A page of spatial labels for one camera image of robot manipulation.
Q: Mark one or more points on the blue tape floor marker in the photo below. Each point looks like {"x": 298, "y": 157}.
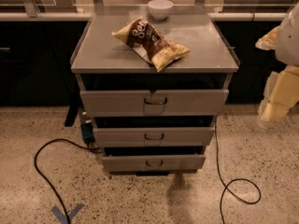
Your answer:
{"x": 66, "y": 218}

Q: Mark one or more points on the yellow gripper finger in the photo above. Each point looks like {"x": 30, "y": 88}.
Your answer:
{"x": 281, "y": 93}
{"x": 268, "y": 41}

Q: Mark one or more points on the grey middle drawer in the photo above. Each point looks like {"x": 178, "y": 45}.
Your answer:
{"x": 153, "y": 137}

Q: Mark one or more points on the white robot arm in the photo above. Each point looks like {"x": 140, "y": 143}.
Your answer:
{"x": 287, "y": 50}

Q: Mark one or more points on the white bowl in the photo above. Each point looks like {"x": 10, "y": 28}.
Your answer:
{"x": 160, "y": 9}

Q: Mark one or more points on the grey drawer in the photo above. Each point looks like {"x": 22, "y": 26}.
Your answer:
{"x": 157, "y": 103}
{"x": 153, "y": 163}
{"x": 153, "y": 137}

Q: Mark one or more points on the grey top drawer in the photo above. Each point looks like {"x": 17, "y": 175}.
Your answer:
{"x": 157, "y": 103}

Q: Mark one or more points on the yellow brown chip bag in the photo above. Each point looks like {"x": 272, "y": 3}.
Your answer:
{"x": 148, "y": 42}

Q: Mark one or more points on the grey drawer cabinet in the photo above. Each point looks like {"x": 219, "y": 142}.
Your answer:
{"x": 103, "y": 63}

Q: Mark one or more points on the grey bottom drawer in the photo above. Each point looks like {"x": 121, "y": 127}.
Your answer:
{"x": 153, "y": 163}

